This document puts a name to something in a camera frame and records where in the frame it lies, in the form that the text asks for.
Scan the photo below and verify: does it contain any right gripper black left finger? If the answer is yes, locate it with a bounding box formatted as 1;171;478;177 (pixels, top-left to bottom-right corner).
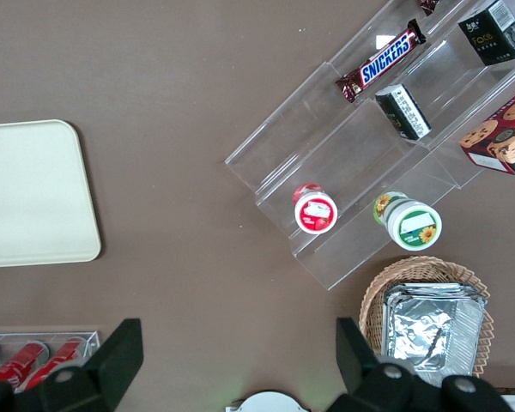
0;318;145;412

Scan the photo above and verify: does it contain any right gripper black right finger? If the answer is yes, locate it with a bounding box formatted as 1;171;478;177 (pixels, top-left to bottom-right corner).
330;317;512;412

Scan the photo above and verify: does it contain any aluminium foil tray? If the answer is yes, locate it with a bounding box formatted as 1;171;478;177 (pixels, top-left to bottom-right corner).
384;282;490;310
380;294;486;387

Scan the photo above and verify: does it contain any light wicker basket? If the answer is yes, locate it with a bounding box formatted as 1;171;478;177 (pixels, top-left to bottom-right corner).
359;256;495;379

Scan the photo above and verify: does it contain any beige plastic serving tray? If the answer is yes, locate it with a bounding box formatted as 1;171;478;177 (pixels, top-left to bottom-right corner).
0;118;102;270

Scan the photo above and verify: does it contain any clear acrylic bottle rack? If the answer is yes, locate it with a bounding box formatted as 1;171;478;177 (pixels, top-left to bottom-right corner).
0;329;100;391

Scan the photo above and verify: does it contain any red cola bottle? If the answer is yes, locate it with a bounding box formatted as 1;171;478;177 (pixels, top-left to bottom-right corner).
0;342;44;385
23;337;87;391

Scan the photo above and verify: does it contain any green lid yogurt cup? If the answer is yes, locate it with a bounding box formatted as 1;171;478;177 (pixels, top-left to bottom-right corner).
372;191;443;251

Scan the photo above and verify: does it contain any red lid yogurt cup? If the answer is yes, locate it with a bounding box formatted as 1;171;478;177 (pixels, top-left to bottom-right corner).
292;182;339;235

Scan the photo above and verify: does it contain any clear acrylic stepped shelf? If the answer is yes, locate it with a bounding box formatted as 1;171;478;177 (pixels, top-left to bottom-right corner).
223;0;515;292

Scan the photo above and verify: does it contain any small black carton box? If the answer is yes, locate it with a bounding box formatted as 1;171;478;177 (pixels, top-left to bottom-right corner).
374;83;433;142
457;0;515;67

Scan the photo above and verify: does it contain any red chocolate chip cookie box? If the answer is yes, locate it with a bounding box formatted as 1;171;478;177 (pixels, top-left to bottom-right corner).
458;83;515;177

